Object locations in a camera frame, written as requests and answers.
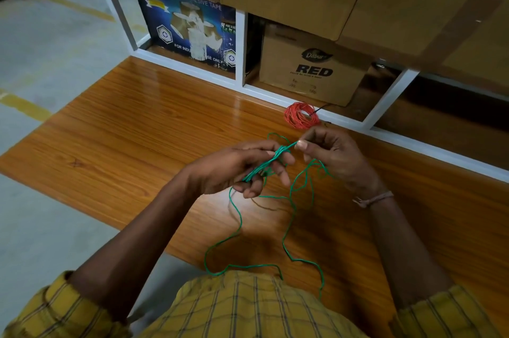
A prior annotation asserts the person's left hand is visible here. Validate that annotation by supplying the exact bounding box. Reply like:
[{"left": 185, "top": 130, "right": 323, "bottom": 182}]
[{"left": 186, "top": 140, "right": 296, "bottom": 199}]

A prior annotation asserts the person's right hand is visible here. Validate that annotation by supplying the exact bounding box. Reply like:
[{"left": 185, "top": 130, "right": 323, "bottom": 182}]
[{"left": 296, "top": 125, "right": 385, "bottom": 201}]

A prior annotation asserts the green wire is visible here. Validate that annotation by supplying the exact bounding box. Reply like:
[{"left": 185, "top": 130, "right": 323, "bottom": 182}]
[{"left": 204, "top": 132, "right": 331, "bottom": 301}]

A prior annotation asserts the person's left forearm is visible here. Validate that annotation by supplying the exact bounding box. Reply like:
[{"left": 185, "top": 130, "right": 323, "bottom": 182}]
[{"left": 67, "top": 172, "right": 201, "bottom": 324}]

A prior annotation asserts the person's right forearm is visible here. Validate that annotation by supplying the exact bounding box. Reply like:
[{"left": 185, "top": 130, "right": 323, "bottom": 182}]
[{"left": 367, "top": 194, "right": 455, "bottom": 311}]

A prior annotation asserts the pink thread wristband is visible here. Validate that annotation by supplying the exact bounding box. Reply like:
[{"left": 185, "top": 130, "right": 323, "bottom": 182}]
[{"left": 352, "top": 190, "right": 394, "bottom": 209}]

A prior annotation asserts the small brown printed carton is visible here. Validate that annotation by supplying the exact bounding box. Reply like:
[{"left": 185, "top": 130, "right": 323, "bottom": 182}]
[{"left": 259, "top": 23, "right": 375, "bottom": 107}]

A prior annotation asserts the yellow checked shirt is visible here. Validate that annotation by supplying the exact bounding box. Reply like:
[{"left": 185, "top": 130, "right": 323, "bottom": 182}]
[{"left": 0, "top": 269, "right": 502, "bottom": 338}]

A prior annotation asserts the large brown taped carton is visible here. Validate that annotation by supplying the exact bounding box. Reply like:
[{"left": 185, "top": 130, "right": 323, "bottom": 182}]
[{"left": 337, "top": 0, "right": 509, "bottom": 96}]

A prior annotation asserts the blue printed carton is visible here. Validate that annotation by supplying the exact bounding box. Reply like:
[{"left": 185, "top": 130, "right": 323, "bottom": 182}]
[{"left": 130, "top": 0, "right": 238, "bottom": 74}]

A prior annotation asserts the red wire coil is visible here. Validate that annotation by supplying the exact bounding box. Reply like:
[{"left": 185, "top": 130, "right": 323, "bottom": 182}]
[{"left": 283, "top": 102, "right": 321, "bottom": 131}]

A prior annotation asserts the thin black wire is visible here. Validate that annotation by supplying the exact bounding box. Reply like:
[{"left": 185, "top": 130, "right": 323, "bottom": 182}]
[{"left": 312, "top": 104, "right": 333, "bottom": 128}]

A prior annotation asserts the white metal rack frame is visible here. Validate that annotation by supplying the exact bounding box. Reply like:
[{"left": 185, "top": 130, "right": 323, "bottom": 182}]
[{"left": 87, "top": 0, "right": 509, "bottom": 184}]

